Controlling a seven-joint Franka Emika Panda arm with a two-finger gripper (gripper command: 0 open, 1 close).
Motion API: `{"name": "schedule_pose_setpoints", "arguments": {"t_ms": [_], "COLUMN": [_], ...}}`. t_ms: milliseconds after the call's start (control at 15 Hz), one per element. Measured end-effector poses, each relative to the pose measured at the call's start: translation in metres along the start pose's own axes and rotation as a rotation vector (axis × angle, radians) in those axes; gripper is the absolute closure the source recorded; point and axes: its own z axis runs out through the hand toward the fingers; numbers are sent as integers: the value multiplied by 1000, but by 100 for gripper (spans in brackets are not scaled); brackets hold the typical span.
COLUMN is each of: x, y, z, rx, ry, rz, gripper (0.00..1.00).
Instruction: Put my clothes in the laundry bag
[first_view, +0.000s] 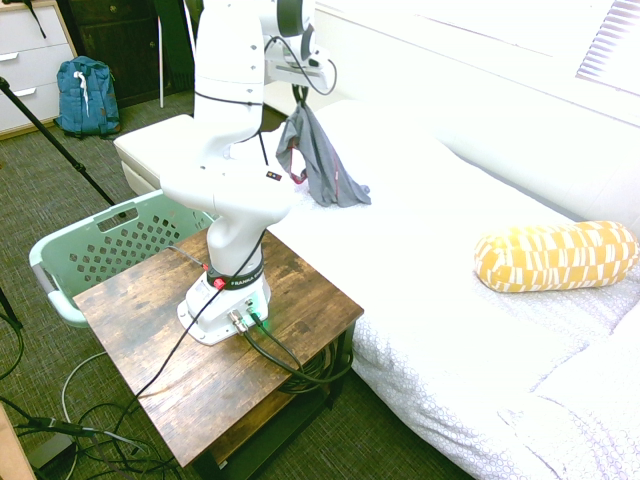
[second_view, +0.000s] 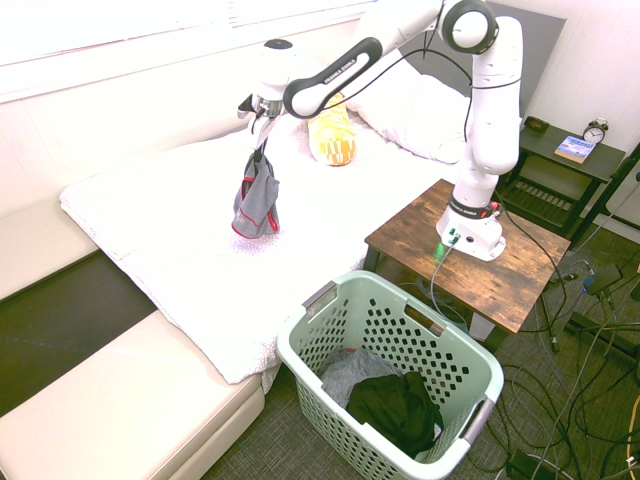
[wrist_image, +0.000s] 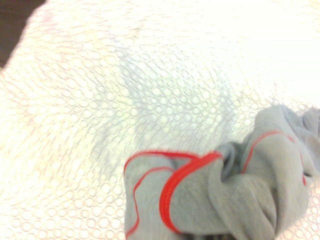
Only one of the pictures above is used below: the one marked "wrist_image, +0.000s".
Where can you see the grey garment with red trim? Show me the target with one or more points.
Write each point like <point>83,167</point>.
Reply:
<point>200,195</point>

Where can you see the white patterned bedspread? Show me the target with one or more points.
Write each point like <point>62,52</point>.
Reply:
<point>100,100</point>

